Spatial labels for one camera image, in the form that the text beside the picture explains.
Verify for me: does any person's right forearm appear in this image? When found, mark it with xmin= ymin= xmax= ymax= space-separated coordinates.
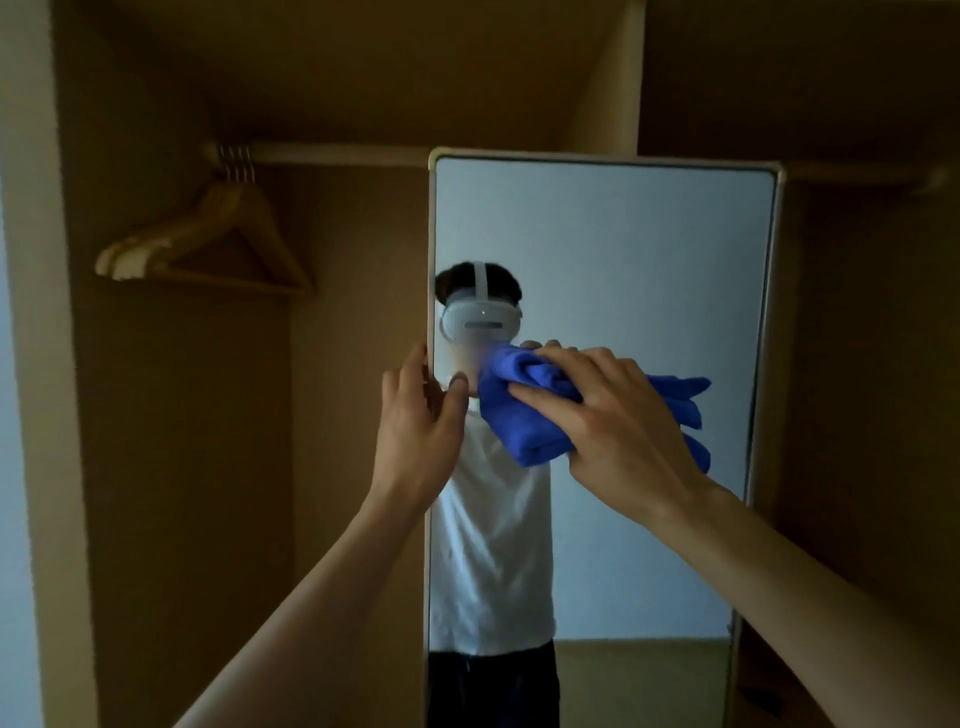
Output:
xmin=659 ymin=483 xmax=960 ymax=728

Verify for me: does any person's right hand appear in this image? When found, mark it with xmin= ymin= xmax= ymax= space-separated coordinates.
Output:
xmin=508 ymin=344 xmax=733 ymax=532

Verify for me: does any wooden wardrobe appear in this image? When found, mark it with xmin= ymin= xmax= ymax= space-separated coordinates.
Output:
xmin=0 ymin=0 xmax=960 ymax=728

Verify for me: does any person's left hand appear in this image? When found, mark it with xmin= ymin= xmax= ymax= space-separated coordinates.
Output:
xmin=367 ymin=343 xmax=471 ymax=520

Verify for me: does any person's left forearm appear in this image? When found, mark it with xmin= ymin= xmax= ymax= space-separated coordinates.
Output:
xmin=173 ymin=487 xmax=445 ymax=728

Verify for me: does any blue microfibre cloth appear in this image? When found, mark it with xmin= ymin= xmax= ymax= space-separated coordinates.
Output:
xmin=477 ymin=343 xmax=712 ymax=475

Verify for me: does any wooden clothes rail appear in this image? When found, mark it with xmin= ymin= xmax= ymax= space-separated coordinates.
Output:
xmin=202 ymin=140 xmax=433 ymax=168

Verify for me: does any wooden clothes hanger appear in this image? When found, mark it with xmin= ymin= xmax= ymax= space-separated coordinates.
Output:
xmin=127 ymin=146 xmax=313 ymax=298
xmin=108 ymin=146 xmax=301 ymax=294
xmin=94 ymin=146 xmax=290 ymax=290

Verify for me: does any tall framed mirror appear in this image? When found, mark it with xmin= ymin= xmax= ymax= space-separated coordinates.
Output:
xmin=423 ymin=146 xmax=787 ymax=728

